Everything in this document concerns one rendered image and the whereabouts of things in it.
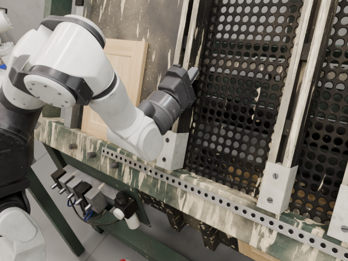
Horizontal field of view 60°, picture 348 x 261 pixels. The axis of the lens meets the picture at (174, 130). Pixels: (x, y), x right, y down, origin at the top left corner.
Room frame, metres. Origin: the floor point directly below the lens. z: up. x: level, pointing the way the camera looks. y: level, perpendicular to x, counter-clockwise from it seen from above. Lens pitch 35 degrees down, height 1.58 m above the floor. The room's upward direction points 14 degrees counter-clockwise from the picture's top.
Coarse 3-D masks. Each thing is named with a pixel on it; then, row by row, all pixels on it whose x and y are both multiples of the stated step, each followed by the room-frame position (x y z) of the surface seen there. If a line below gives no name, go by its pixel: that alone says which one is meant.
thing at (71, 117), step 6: (84, 0) 1.38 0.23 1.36; (90, 0) 1.40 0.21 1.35; (78, 6) 1.39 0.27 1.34; (84, 6) 1.37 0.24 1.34; (90, 6) 1.39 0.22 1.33; (78, 12) 1.38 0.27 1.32; (84, 12) 1.36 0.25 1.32; (90, 12) 1.38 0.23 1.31; (66, 108) 1.23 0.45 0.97; (72, 108) 1.20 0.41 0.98; (78, 108) 1.22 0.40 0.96; (66, 114) 1.21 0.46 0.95; (72, 114) 1.19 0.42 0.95; (78, 114) 1.21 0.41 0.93; (66, 120) 1.20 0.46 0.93; (72, 120) 1.18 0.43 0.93; (66, 126) 1.19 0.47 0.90; (72, 126) 1.18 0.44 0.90
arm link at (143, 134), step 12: (144, 120) 0.50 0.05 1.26; (120, 132) 0.48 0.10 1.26; (132, 132) 0.48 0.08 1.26; (144, 132) 0.48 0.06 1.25; (156, 132) 0.51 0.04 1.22; (132, 144) 0.48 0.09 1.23; (144, 144) 0.48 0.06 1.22; (156, 144) 0.51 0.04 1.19; (144, 156) 0.49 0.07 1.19; (156, 156) 0.52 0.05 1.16
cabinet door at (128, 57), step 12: (108, 48) 1.20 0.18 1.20; (120, 48) 1.15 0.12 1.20; (132, 48) 1.11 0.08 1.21; (144, 48) 1.07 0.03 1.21; (120, 60) 1.13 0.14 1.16; (132, 60) 1.08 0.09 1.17; (144, 60) 1.06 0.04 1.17; (120, 72) 1.11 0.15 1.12; (132, 72) 1.06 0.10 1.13; (132, 84) 1.04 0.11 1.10; (132, 96) 1.01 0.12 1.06; (84, 108) 1.17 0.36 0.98; (84, 120) 1.15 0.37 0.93; (96, 120) 1.10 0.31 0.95; (84, 132) 1.12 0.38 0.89; (96, 132) 1.07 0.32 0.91
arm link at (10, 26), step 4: (0, 12) 1.14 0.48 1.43; (4, 12) 1.16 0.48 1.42; (0, 16) 1.13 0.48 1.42; (4, 16) 1.14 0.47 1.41; (0, 20) 1.12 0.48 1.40; (4, 20) 1.12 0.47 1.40; (8, 20) 1.16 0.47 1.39; (0, 24) 1.12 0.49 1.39; (4, 24) 1.12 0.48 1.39; (8, 24) 1.13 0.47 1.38; (0, 28) 1.12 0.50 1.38; (4, 28) 1.12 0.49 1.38; (8, 28) 1.13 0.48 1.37; (0, 32) 1.13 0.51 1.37
